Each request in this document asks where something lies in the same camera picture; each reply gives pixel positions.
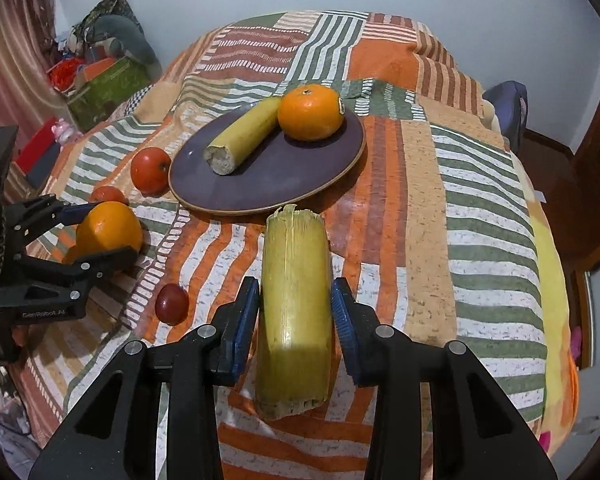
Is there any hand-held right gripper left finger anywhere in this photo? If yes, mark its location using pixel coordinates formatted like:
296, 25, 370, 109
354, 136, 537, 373
28, 276, 261, 480

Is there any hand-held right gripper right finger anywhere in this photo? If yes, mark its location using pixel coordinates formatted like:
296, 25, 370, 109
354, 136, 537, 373
331, 277, 559, 480

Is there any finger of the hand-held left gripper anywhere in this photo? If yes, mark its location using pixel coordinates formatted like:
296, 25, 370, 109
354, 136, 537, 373
10, 195, 101, 248
15, 246, 140, 291

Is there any yellow sugarcane piece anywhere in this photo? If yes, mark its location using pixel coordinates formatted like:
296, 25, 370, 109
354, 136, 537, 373
254, 204, 333, 422

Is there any dark purple plate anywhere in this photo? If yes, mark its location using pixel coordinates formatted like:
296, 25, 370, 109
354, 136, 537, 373
168, 105, 367, 217

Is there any small orange tomato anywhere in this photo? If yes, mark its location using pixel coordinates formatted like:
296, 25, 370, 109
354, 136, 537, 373
90, 185, 129, 205

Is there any red box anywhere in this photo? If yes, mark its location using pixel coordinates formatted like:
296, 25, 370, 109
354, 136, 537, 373
15, 119, 66, 187

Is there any small red plum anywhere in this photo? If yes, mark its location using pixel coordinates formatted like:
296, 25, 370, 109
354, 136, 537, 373
155, 283, 189, 325

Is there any red tomato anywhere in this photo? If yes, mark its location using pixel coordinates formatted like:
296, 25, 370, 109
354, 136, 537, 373
131, 146, 173, 196

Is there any striped patchwork blanket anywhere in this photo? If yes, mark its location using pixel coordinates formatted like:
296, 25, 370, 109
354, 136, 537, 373
11, 9, 579, 480

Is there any green cardboard box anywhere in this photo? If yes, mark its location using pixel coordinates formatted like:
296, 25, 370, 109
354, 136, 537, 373
66, 56, 153, 132

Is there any pile of clutter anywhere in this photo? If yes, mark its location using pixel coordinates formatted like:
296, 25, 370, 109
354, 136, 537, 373
47, 35, 118, 93

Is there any striped curtain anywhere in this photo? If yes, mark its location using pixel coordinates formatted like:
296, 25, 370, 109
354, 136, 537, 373
0, 0, 68, 136

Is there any yellow banana piece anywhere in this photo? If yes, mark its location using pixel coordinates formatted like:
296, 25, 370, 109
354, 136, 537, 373
203, 96, 283, 177

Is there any orange with sticker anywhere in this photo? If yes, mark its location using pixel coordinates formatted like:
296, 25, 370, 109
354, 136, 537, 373
277, 84, 345, 142

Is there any dark blue chair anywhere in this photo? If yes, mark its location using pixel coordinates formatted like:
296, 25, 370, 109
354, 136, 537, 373
482, 80, 529, 153

